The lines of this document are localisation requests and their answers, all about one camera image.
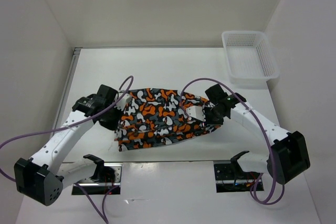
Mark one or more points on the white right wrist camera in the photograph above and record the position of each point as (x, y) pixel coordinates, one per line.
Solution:
(196, 112)

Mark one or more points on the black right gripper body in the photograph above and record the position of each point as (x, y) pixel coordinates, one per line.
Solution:
(212, 116)

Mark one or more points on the white plastic basket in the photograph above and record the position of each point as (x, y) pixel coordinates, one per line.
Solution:
(249, 57)

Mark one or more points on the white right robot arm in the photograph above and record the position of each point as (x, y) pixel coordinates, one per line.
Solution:
(287, 151)

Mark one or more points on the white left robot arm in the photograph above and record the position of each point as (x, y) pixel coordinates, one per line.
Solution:
(42, 177)

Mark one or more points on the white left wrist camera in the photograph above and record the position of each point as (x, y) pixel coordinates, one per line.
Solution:
(121, 104)

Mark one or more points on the orange camouflage shorts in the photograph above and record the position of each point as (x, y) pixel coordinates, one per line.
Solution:
(155, 117)

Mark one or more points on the aluminium table edge rail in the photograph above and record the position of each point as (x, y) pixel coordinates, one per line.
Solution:
(58, 86)

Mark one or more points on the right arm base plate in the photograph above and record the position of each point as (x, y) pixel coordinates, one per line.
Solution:
(227, 181)

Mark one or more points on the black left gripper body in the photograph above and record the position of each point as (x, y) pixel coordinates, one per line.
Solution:
(111, 118)

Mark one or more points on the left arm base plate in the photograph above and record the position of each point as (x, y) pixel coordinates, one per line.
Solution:
(100, 186)

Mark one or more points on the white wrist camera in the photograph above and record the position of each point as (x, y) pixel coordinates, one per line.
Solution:
(121, 104)
(196, 112)

